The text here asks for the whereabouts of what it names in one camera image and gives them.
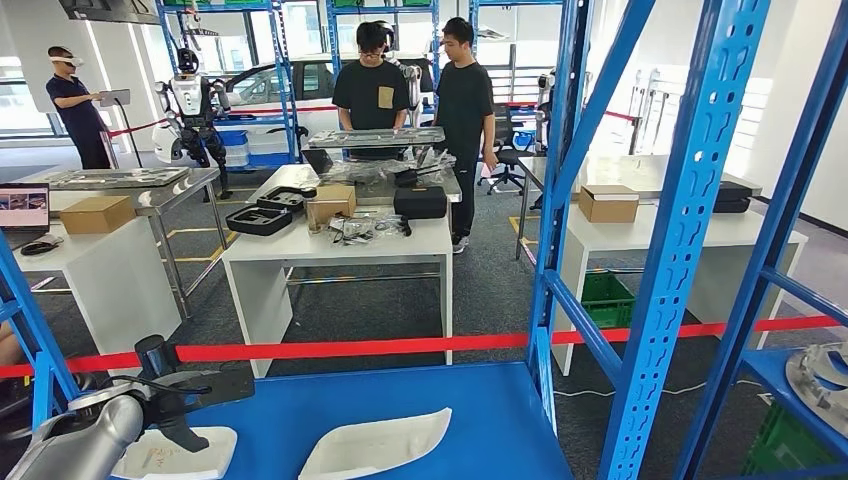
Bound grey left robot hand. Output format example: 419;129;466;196
142;367;256;455

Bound white moulded plastic part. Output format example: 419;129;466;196
112;427;238;480
298;407;453;480

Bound blue steel shelf rack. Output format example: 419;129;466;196
675;0;848;480
324;0;442;160
0;0;773;480
155;0;299;167

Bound white desk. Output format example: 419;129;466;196
0;215;183;372

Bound black foam case tray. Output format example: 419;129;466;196
256;186;318;213
225;203;294;238

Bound white table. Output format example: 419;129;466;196
221;165;455;379
553;201;810;379

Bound cardboard box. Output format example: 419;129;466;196
59;195;138;236
578;184;641;225
305;184;358;233

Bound flat grey metal panel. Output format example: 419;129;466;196
40;166;192;192

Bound blue lidded storage box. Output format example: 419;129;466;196
217;129;252;168

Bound black laptop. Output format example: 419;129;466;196
301;148;336;177

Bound open laptop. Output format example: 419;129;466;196
0;183;52;250

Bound clear plastic wrap pile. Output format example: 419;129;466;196
317;146;458;188

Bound black zip case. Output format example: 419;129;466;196
712;180;755;215
393;186;448;221

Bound thin red barrier belt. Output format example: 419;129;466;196
105;104;339;138

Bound humanoid robot white torso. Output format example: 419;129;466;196
153;47;233;200

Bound long grey metal panel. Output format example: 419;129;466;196
306;127;446;150

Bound sign stand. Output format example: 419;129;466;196
99;89;144;168

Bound white car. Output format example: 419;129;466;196
221;52;439;137

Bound humanoid robot silver arms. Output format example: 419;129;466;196
380;19;425;130

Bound black office chair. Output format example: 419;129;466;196
478;102;535;197

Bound green plastic crate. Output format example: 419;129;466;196
741;400;848;480
581;270;637;329

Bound white locker row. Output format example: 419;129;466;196
622;69;773;157

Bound round metal casting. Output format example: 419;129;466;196
784;341;848;439

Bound black stanchion post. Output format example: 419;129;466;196
134;334;179;387

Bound bagged cables pile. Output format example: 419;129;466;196
326;213;412;248

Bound white floor cable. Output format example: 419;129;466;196
553;378;770;399

